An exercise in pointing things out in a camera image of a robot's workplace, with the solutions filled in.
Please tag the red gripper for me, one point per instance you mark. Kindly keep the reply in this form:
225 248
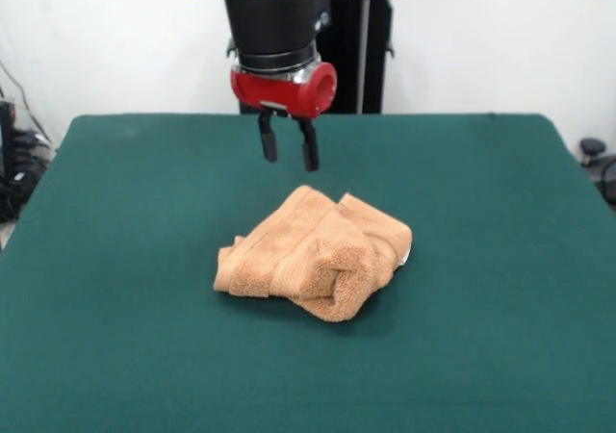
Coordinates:
274 91

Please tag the tan terry cloth towel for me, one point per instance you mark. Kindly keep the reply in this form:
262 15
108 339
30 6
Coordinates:
298 260

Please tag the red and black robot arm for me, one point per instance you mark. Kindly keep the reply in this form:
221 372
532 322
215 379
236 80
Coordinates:
269 19

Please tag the dark green table cloth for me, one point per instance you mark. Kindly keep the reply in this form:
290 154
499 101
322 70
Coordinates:
144 260

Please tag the grey wheeled floor base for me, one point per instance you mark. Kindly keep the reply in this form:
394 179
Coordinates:
593 146

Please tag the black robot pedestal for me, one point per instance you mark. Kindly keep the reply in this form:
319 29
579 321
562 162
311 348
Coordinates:
356 43

